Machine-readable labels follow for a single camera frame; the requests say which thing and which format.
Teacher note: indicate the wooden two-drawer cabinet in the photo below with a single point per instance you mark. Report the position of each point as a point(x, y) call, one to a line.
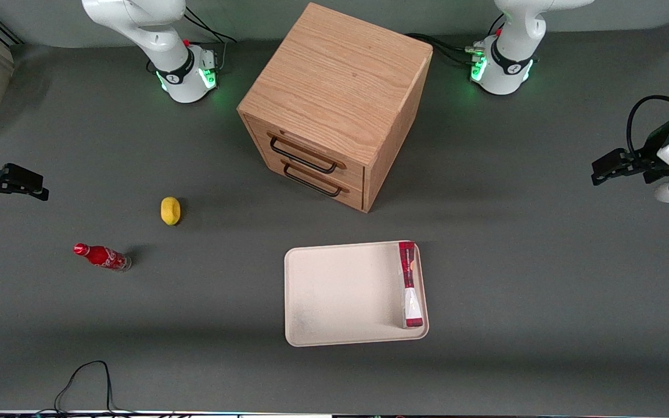
point(334, 81)

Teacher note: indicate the beige rectangular tray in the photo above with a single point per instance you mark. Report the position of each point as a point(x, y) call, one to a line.
point(340, 293)

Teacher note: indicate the yellow lemon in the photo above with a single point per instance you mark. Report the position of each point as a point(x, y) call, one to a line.
point(170, 211)

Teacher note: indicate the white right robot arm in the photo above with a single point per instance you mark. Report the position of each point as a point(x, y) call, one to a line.
point(177, 64)

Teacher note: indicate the red cola bottle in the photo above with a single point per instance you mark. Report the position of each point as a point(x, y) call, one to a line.
point(102, 256)

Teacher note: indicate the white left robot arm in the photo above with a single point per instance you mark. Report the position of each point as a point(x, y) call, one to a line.
point(509, 58)

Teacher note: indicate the red cookie box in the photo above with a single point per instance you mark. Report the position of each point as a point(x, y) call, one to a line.
point(409, 273)

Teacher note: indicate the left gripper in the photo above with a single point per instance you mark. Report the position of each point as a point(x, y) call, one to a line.
point(647, 162)

